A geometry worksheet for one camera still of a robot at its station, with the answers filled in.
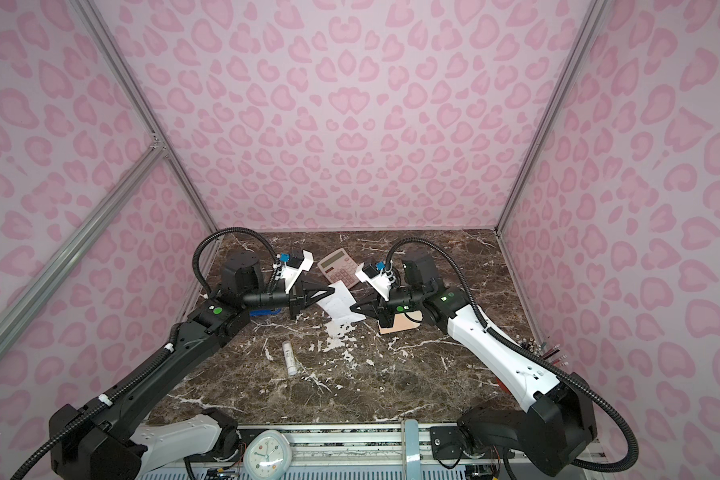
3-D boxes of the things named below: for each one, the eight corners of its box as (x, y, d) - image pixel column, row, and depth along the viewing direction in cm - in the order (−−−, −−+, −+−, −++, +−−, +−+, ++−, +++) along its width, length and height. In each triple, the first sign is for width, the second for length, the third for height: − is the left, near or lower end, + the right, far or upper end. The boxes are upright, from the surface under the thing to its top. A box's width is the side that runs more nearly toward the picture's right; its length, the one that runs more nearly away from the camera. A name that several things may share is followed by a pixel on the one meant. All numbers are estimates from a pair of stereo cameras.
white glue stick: (289, 377, 86) (287, 374, 84) (282, 346, 92) (280, 342, 90) (298, 374, 87) (296, 371, 85) (290, 343, 93) (289, 339, 91)
